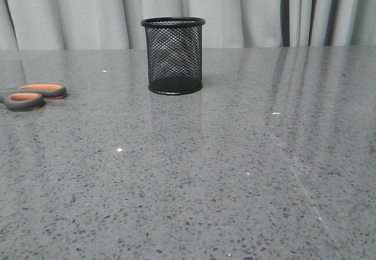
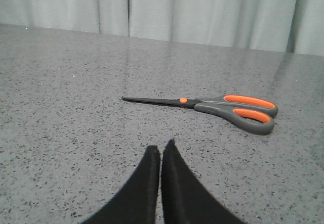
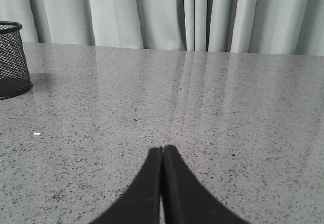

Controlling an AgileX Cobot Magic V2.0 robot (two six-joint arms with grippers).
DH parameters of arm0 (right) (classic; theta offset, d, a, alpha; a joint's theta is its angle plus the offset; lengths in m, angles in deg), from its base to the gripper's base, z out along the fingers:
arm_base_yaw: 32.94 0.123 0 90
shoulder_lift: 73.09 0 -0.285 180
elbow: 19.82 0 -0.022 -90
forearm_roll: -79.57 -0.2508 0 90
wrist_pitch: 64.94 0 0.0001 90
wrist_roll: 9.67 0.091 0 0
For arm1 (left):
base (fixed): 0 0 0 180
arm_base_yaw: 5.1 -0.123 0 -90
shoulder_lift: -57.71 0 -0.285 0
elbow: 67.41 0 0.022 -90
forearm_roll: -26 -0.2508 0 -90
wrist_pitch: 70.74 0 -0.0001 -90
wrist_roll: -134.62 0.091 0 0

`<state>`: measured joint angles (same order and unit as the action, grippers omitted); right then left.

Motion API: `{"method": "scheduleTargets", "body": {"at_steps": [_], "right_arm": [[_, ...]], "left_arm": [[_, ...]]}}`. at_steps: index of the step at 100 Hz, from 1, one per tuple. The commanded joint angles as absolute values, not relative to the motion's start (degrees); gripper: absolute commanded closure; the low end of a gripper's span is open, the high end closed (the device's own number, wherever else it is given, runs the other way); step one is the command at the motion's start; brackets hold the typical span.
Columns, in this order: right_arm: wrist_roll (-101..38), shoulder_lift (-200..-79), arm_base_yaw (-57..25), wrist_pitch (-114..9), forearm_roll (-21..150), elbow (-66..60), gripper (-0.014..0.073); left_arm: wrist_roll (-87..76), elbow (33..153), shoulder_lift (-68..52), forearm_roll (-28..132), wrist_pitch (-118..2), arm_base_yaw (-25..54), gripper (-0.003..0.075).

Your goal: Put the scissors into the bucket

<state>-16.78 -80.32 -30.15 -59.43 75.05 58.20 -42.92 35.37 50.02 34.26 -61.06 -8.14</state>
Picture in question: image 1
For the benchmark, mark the grey orange handled scissors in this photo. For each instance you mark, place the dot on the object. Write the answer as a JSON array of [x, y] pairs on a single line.
[[32, 96]]

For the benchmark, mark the black mesh pen holder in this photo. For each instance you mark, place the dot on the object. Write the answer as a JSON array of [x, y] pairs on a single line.
[[174, 54]]

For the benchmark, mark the grey pleated curtain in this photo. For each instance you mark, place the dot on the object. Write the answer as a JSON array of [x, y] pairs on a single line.
[[115, 24]]

